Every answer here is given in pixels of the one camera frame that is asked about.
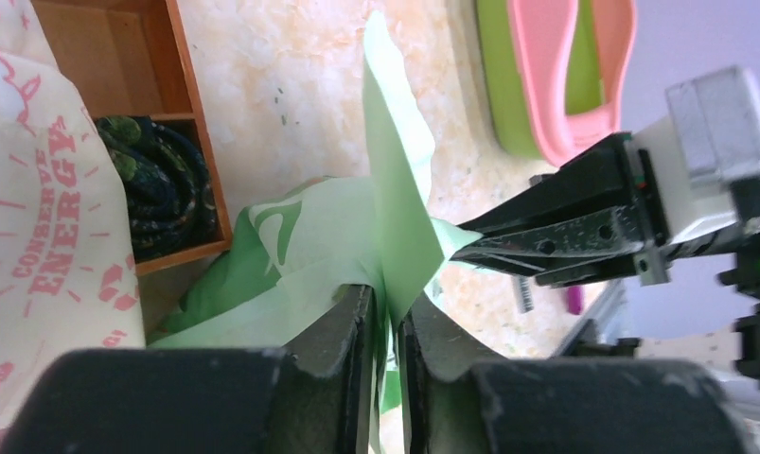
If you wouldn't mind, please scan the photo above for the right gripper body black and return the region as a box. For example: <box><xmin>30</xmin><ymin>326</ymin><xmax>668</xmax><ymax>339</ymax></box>
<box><xmin>454</xmin><ymin>132</ymin><xmax>669</xmax><ymax>288</ymax></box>

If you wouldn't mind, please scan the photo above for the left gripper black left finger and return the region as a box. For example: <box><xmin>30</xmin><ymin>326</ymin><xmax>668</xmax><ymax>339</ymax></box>
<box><xmin>0</xmin><ymin>286</ymin><xmax>375</xmax><ymax>453</ymax></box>

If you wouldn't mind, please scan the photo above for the green cat litter bag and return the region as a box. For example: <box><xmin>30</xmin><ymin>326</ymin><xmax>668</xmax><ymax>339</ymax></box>
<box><xmin>146</xmin><ymin>9</ymin><xmax>485</xmax><ymax>454</ymax></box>

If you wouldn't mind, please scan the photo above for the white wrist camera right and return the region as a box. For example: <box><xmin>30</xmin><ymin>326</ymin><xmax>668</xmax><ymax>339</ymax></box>
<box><xmin>633</xmin><ymin>66</ymin><xmax>760</xmax><ymax>244</ymax></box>

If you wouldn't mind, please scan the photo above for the magenta plastic litter scoop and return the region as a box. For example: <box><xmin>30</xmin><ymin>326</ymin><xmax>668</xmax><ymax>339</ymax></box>
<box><xmin>565</xmin><ymin>286</ymin><xmax>585</xmax><ymax>315</ymax></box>

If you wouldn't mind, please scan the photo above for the dark patterned rolled fabric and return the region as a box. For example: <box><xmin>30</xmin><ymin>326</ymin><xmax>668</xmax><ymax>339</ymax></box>
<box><xmin>96</xmin><ymin>115</ymin><xmax>219</xmax><ymax>262</ymax></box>

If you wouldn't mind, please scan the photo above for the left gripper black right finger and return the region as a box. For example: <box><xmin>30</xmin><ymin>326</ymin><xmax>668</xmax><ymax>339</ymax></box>
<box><xmin>397</xmin><ymin>297</ymin><xmax>756</xmax><ymax>453</ymax></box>

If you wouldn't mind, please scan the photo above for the pink and green litter box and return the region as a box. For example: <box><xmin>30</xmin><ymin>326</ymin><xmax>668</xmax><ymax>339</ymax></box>
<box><xmin>475</xmin><ymin>0</ymin><xmax>637</xmax><ymax>166</ymax></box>

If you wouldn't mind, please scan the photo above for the pink patterned crumpled cloth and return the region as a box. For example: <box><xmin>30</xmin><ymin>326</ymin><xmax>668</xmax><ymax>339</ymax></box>
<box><xmin>0</xmin><ymin>1</ymin><xmax>145</xmax><ymax>434</ymax></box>

